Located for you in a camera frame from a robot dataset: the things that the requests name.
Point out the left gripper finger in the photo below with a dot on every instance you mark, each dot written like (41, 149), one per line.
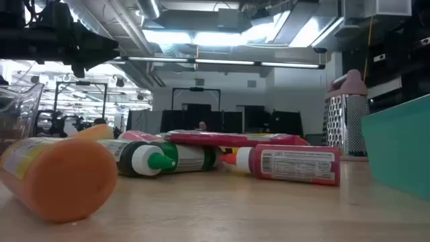
(100, 50)

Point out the plain orange bottle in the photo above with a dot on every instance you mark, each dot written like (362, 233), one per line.
(95, 131)

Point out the dark green bottle white cap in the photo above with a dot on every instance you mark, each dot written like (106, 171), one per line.
(126, 158)

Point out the orange bottle with yellow label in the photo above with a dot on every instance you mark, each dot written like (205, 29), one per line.
(67, 181)

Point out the green bottle with white label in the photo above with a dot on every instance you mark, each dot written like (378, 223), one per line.
(191, 158)

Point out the red package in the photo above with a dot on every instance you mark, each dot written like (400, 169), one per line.
(231, 139)

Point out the red bottle with white cap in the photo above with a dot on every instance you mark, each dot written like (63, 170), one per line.
(295, 164)

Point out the teal plastic bin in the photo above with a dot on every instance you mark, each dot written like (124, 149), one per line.
(399, 151)

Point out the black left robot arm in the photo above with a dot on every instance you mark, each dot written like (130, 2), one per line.
(16, 43)

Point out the person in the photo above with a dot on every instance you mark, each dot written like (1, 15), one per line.
(100, 121)
(202, 126)

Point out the clear plastic container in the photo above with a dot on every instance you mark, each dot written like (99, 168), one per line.
(20, 111)

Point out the grey fabric cover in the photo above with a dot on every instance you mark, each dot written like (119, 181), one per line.
(144, 121)

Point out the long ceiling light fixture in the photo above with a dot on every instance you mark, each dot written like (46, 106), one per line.
(221, 62)

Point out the grey ceiling box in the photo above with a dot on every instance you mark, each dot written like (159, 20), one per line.
(228, 18)

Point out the black partition screens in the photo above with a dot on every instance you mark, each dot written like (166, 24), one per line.
(262, 122)

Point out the white ceiling air unit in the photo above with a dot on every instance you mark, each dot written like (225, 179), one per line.
(379, 8)

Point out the black gantry frame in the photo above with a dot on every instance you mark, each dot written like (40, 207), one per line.
(196, 89)
(82, 83)

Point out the silver round ventilation duct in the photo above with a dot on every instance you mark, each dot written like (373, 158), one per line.
(149, 8)

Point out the grey wall vent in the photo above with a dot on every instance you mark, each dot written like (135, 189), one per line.
(251, 83)
(199, 82)

